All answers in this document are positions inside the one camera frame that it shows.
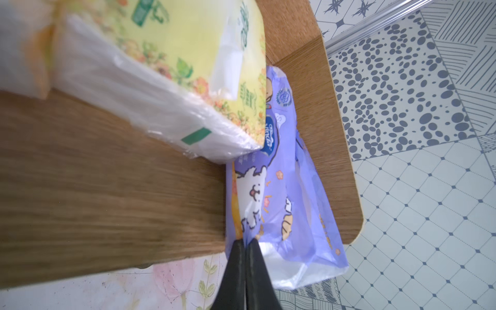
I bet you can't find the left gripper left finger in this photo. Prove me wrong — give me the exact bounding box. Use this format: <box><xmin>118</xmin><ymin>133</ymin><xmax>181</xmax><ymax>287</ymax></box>
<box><xmin>211</xmin><ymin>240</ymin><xmax>245</xmax><ymax>310</ymax></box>

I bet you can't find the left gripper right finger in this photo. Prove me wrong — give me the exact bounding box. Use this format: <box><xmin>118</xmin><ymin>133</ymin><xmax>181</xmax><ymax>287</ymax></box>
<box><xmin>245</xmin><ymin>239</ymin><xmax>282</xmax><ymax>310</ymax></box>

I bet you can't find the purple tissue pack top shelf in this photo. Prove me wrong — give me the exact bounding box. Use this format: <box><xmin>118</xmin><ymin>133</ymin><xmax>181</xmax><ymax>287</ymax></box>
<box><xmin>226</xmin><ymin>66</ymin><xmax>349</xmax><ymax>289</ymax></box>

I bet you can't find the yellow-green tissue pack top shelf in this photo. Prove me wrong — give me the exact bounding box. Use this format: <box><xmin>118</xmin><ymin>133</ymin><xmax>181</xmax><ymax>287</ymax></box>
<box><xmin>54</xmin><ymin>1</ymin><xmax>266</xmax><ymax>164</ymax></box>

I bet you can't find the orange tissue pack top shelf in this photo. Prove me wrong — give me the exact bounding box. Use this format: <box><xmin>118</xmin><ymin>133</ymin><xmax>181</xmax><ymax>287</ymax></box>
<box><xmin>1</xmin><ymin>1</ymin><xmax>57</xmax><ymax>99</ymax></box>

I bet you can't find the wooden three-tier shelf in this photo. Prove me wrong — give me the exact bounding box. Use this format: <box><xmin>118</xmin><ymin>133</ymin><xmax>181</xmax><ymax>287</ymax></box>
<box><xmin>1</xmin><ymin>1</ymin><xmax>364</xmax><ymax>289</ymax></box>

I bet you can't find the floral table mat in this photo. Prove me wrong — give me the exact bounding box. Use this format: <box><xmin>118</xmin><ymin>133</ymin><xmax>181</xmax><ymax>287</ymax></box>
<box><xmin>1</xmin><ymin>253</ymin><xmax>227</xmax><ymax>309</ymax></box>

